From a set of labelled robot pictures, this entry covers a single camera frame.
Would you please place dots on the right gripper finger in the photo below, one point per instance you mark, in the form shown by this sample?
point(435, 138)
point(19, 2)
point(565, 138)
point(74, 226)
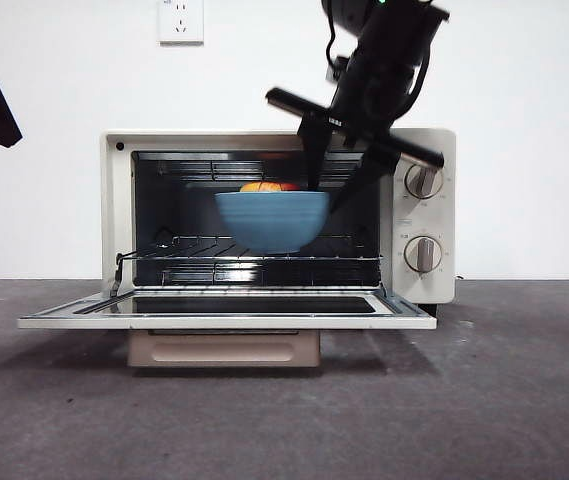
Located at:
point(314, 150)
point(364, 175)

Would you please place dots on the red yellow apple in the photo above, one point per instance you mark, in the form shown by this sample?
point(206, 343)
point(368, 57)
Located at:
point(269, 187)

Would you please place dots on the blue ribbed bowl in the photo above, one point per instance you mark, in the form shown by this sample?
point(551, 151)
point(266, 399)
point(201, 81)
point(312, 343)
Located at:
point(271, 220)

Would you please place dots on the oven door with glass window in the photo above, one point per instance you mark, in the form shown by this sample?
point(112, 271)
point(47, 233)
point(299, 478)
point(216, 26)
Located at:
point(244, 322)

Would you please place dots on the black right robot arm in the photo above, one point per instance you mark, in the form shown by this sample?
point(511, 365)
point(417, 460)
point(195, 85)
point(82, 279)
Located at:
point(394, 25)

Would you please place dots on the beige oven knob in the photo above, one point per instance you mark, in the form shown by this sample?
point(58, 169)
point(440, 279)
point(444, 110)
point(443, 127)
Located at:
point(416, 185)
point(423, 255)

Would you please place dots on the cream toaster oven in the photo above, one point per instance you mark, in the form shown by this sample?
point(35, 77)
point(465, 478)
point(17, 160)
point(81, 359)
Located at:
point(114, 200)

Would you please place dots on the metal heater guard grille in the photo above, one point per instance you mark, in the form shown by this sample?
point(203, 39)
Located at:
point(189, 275)
point(189, 170)

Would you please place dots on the white wall socket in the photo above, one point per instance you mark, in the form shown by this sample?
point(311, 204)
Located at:
point(181, 22)

